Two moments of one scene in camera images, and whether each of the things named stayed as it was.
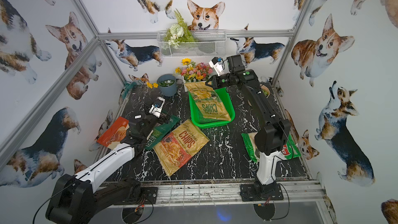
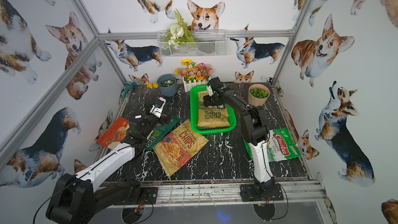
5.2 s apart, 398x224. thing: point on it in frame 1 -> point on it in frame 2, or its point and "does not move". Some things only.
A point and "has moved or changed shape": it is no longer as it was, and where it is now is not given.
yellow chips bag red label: [179, 145] does not move
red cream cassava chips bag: [115, 134] does not move
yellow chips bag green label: [211, 105] has moved or changed shape
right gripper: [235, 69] -> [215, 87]
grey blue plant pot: [167, 84] does not move
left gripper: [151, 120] does not move
